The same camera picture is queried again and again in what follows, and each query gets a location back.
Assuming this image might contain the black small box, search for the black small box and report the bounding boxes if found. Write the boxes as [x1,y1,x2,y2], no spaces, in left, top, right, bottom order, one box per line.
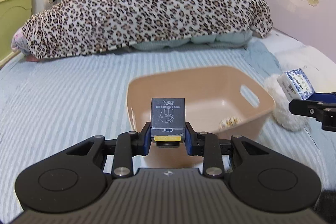
[150,98,186,148]

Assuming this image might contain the pink padded headboard panel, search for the pink padded headboard panel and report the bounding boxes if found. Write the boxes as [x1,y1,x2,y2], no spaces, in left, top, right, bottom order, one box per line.
[264,0,335,60]

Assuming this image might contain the blue white porcelain-pattern box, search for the blue white porcelain-pattern box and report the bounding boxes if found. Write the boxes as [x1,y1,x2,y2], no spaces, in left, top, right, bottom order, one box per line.
[277,68,315,102]

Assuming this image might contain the leopard print blanket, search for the leopard print blanket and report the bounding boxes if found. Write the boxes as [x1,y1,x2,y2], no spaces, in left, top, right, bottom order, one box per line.
[12,0,273,60]

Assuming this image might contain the teal quilted comforter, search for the teal quilted comforter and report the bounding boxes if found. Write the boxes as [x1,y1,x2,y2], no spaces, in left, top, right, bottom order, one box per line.
[132,30,253,51]

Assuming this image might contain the striped blue bed sheet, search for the striped blue bed sheet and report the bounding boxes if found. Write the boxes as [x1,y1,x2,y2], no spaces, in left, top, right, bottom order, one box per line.
[0,37,336,222]

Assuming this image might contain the beige plastic storage bin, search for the beige plastic storage bin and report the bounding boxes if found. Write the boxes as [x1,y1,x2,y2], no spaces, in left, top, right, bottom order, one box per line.
[126,65,276,168]

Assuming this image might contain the white fluffy plush toy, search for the white fluffy plush toy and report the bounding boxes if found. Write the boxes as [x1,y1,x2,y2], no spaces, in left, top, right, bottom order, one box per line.
[264,74,310,132]

